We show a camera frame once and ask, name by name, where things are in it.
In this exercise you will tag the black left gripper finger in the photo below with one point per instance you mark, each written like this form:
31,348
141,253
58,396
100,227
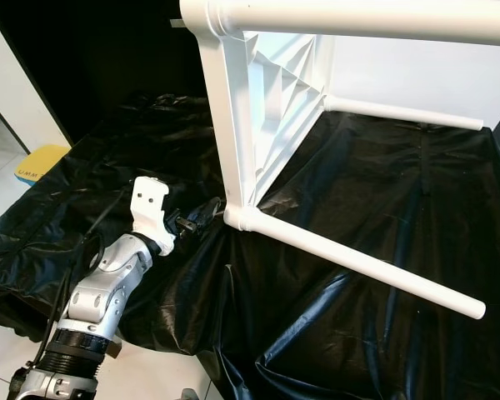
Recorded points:
208,212

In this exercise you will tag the white plastic table top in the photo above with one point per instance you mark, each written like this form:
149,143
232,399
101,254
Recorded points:
233,125

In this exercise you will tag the white plastic table leg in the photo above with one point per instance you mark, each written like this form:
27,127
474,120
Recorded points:
400,112
350,262
367,18

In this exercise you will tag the black plastic table cover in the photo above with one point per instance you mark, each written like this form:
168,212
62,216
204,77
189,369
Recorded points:
367,192

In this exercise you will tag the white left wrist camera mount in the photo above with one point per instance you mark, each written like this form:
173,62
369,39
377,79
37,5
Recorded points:
150,200

